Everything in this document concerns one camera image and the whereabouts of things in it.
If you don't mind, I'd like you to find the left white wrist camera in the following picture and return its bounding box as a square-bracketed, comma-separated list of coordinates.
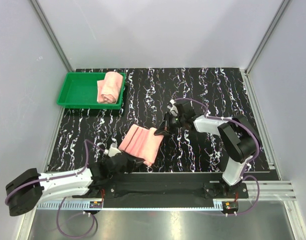
[103, 142, 121, 157]

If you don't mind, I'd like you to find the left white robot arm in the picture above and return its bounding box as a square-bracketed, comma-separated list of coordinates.
[5, 152, 147, 217]

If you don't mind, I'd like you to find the aluminium frame post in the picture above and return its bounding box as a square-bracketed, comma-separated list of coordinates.
[245, 0, 292, 75]
[28, 0, 75, 72]

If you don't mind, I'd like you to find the right aluminium frame post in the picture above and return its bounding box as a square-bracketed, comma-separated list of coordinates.
[245, 0, 292, 75]

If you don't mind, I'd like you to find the left aluminium frame post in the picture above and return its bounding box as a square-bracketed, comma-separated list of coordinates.
[28, 0, 75, 72]

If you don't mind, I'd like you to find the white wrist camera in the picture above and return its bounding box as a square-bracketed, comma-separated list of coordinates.
[103, 142, 121, 157]
[167, 99, 179, 117]

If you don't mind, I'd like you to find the pink towel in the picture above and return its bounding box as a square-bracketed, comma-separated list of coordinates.
[118, 124, 164, 167]
[97, 71, 123, 104]

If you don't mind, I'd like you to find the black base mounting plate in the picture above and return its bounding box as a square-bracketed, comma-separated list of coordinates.
[80, 172, 249, 199]

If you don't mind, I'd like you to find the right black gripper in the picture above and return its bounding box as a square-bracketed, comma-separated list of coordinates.
[154, 112, 185, 137]

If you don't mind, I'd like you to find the green plastic tray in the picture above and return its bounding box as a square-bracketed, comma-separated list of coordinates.
[57, 72, 126, 110]

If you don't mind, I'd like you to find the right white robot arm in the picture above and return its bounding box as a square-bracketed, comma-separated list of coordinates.
[154, 103, 262, 199]

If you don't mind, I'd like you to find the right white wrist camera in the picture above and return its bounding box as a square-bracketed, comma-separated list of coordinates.
[167, 99, 179, 117]

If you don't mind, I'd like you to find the front aluminium rail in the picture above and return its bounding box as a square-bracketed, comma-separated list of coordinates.
[36, 180, 296, 211]

